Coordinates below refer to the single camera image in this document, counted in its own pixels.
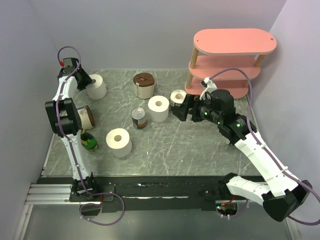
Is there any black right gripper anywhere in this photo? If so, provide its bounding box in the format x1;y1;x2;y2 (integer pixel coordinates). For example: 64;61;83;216
172;93;222;125

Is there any black paper roll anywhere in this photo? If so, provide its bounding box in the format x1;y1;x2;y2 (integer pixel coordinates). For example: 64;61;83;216
169;89;187;112

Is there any white paper towel roll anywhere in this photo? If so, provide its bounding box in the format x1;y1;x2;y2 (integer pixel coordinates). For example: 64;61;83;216
86;74;107;100
148;95;170;123
106;128;132;158

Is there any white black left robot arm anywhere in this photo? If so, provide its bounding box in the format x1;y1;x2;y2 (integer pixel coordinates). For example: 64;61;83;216
45;57;99;201

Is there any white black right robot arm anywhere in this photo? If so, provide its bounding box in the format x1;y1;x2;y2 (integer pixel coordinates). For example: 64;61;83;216
173;89;313;222

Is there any pink three-tier wooden shelf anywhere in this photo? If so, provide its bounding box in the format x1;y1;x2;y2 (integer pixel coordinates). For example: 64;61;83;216
185;28;277;99

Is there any metal food tin can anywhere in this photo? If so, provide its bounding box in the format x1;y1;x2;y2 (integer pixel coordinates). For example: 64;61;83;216
131;107;147;130

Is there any green glass bottle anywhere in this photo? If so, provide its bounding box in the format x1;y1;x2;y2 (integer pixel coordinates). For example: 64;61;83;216
80;129;98;152

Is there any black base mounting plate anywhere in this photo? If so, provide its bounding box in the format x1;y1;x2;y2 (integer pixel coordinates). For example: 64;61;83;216
37;175;266;213

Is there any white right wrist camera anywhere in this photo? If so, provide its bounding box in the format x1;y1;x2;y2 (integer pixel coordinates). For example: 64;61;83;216
200;77;217;100

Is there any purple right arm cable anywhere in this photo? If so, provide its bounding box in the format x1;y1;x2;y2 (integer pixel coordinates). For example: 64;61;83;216
206;67;320;226

